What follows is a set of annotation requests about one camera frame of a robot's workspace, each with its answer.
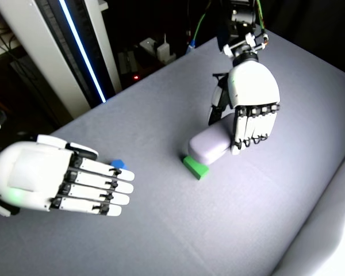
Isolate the small white plug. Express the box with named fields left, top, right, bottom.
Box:
left=139, top=37, right=156, bottom=55

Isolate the blue toy block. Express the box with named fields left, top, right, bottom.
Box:
left=110, top=159, right=129, bottom=171

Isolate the grey table cloth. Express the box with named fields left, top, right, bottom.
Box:
left=0, top=28, right=345, bottom=276

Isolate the white power adapter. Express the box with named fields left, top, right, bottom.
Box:
left=156, top=33, right=177, bottom=64

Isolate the green cable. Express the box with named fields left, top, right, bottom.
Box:
left=193, top=13, right=207, bottom=48

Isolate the green toy block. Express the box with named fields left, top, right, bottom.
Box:
left=182, top=155, right=210, bottom=181

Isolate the lavender glasses case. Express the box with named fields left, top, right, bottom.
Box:
left=187, top=113, right=237, bottom=166

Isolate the white column with light strip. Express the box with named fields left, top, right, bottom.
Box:
left=0, top=0, right=123, bottom=118

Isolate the white shelf board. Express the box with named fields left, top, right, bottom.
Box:
left=0, top=37, right=21, bottom=61

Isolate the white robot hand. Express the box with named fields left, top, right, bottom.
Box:
left=208, top=60, right=281, bottom=156
left=0, top=133, right=136, bottom=218

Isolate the black power strip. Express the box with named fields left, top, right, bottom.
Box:
left=117, top=50, right=139, bottom=76

